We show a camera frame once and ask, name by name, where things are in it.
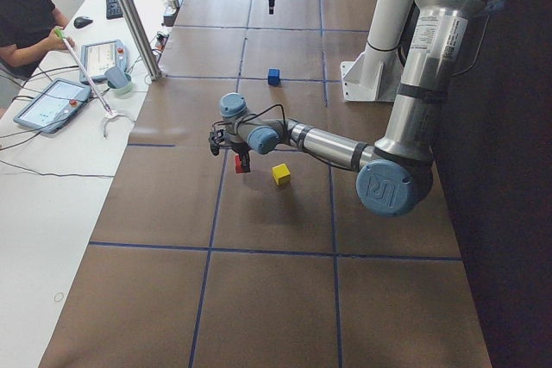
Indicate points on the blue wooden block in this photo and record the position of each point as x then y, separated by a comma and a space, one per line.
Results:
273, 77

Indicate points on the person in black shirt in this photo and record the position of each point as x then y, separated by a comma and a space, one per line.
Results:
27, 36

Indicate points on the teach pendant tablet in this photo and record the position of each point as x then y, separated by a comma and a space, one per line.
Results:
54, 107
99, 57

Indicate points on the teach pendant tablet near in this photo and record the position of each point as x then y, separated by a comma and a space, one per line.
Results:
54, 107

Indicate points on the red wooden block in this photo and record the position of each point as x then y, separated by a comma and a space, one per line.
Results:
238, 165

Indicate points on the metal can on desk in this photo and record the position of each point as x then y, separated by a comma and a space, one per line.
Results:
174, 4

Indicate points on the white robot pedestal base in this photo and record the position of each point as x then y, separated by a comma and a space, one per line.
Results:
375, 74

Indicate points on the black computer mouse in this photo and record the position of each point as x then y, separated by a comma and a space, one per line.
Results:
82, 21

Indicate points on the white long desk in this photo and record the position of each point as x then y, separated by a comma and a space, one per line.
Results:
53, 187

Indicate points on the yellow wooden block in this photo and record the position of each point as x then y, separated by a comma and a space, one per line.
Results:
281, 174

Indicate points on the aluminium frame post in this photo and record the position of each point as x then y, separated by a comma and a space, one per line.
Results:
133, 20

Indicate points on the white rod green tip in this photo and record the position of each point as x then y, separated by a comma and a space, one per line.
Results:
110, 113

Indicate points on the black keyboard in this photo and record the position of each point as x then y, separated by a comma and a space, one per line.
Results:
113, 9

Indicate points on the teach pendant tablet far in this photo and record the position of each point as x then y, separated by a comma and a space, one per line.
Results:
99, 57

